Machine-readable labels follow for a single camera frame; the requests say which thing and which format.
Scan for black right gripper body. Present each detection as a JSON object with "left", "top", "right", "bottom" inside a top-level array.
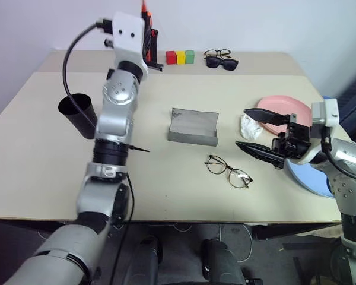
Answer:
[{"left": 271, "top": 113, "right": 312, "bottom": 160}]

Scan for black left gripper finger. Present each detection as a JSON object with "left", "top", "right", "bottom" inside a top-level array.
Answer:
[
  {"left": 150, "top": 28, "right": 160, "bottom": 63},
  {"left": 141, "top": 13, "right": 154, "bottom": 58}
]

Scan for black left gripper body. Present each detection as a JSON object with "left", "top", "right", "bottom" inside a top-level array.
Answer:
[{"left": 142, "top": 55, "right": 164, "bottom": 72}]

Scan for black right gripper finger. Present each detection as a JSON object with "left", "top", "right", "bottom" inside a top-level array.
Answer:
[
  {"left": 236, "top": 141, "right": 286, "bottom": 170},
  {"left": 243, "top": 108, "right": 290, "bottom": 125}
]

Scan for grey glasses case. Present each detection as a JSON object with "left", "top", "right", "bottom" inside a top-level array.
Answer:
[{"left": 167, "top": 107, "right": 220, "bottom": 147}]

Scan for black cup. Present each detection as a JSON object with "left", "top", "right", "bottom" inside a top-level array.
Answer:
[{"left": 58, "top": 93, "right": 97, "bottom": 139}]

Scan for pink plate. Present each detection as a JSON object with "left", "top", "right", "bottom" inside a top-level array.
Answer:
[{"left": 256, "top": 94, "right": 313, "bottom": 135}]

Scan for light blue plate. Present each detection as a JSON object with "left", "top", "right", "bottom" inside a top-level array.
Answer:
[{"left": 284, "top": 159, "right": 336, "bottom": 199}]

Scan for black sunglasses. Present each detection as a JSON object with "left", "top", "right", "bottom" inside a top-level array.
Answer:
[{"left": 205, "top": 56, "right": 240, "bottom": 72}]

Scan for dark rounded shape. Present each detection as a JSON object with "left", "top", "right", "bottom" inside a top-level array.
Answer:
[
  {"left": 199, "top": 237, "right": 247, "bottom": 285},
  {"left": 129, "top": 233, "right": 164, "bottom": 285}
]

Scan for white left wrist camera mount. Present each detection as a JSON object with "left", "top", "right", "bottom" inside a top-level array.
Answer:
[{"left": 112, "top": 11, "right": 150, "bottom": 72}]

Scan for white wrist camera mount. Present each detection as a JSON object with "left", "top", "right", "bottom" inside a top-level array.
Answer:
[
  {"left": 311, "top": 99, "right": 340, "bottom": 140},
  {"left": 112, "top": 11, "right": 150, "bottom": 72}
]

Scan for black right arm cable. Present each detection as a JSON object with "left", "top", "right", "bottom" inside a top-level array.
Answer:
[{"left": 320, "top": 126, "right": 356, "bottom": 181}]

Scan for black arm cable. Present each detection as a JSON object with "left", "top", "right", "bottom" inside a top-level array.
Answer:
[
  {"left": 320, "top": 126, "right": 356, "bottom": 181},
  {"left": 62, "top": 18, "right": 115, "bottom": 119}
]

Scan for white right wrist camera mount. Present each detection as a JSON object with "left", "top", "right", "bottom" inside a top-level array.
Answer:
[{"left": 311, "top": 99, "right": 340, "bottom": 140}]

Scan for thin tortoise frame glasses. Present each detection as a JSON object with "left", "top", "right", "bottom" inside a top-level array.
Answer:
[{"left": 204, "top": 154, "right": 254, "bottom": 190}]

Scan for dark frame clear glasses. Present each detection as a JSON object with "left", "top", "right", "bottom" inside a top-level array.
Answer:
[{"left": 204, "top": 49, "right": 233, "bottom": 60}]

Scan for black table frame bar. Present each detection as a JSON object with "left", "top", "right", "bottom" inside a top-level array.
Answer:
[{"left": 250, "top": 221, "right": 344, "bottom": 242}]

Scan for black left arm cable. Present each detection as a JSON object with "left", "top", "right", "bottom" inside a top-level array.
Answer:
[{"left": 62, "top": 18, "right": 115, "bottom": 119}]

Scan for white floor cable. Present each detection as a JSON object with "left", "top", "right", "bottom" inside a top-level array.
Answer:
[{"left": 218, "top": 223, "right": 254, "bottom": 264}]

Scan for thin black cable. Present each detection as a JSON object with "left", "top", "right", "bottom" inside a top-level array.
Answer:
[{"left": 109, "top": 173, "right": 136, "bottom": 285}]

